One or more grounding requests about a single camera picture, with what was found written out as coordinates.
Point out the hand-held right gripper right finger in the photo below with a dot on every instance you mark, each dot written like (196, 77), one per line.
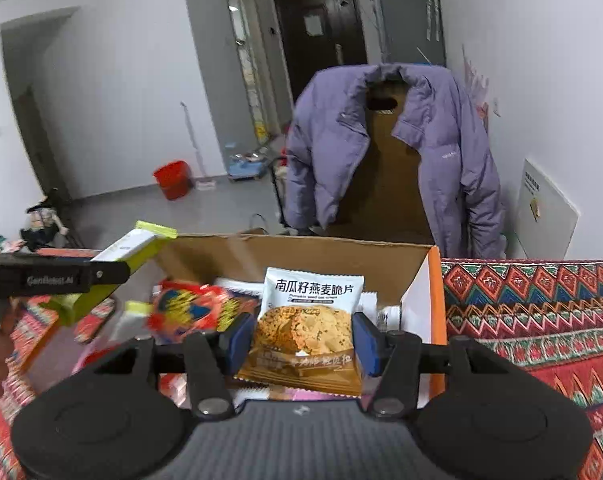
(366, 345)

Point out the black bag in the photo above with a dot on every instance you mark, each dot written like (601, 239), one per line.
(44, 220)

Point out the brown white cookie bag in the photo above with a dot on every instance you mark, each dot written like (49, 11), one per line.
(306, 330)

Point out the dark entrance door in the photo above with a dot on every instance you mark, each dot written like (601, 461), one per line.
(321, 70)

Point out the lime green snack bag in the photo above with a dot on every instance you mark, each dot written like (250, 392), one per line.
(141, 242)

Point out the pile of snack packets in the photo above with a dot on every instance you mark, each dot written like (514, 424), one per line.
(196, 310)

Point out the white mop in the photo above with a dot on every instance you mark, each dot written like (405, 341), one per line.
(194, 150)

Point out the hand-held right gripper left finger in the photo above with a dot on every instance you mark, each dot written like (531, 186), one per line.
(239, 342)

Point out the white folded umbrella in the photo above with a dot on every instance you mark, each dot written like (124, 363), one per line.
(431, 5)

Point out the red bucket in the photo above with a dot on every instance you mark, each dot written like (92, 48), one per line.
(174, 182)

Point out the brown chair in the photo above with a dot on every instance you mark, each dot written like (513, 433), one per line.
(386, 175)

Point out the white board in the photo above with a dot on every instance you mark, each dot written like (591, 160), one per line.
(546, 210)

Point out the red patterned tablecloth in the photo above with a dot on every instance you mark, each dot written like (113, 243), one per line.
(531, 310)

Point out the purple puffer jacket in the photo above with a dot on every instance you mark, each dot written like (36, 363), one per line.
(326, 160)

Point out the red cardboard box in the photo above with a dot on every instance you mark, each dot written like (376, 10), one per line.
(331, 260)

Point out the pink wall stickers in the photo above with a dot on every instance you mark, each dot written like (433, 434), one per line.
(476, 90)

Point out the glass door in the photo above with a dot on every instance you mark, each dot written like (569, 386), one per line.
(249, 60)

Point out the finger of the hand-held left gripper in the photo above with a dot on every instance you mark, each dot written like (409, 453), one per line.
(109, 275)

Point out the white paper on door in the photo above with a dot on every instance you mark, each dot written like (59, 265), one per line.
(313, 22)

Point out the grey refrigerator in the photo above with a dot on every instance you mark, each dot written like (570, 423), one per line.
(406, 25)

